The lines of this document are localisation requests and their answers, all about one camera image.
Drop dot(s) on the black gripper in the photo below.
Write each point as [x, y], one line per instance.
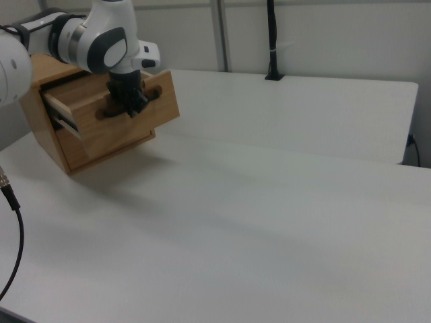
[124, 85]

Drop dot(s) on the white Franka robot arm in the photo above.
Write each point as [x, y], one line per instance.
[84, 37]

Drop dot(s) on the wooden drawer with recessed grip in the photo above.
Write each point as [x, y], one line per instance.
[72, 148]

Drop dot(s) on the wooden drawer cabinet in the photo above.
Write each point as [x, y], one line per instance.
[47, 70]

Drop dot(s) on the grey metal partition post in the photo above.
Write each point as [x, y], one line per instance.
[221, 33]

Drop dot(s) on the black clamped camera pole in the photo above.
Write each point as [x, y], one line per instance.
[273, 40]

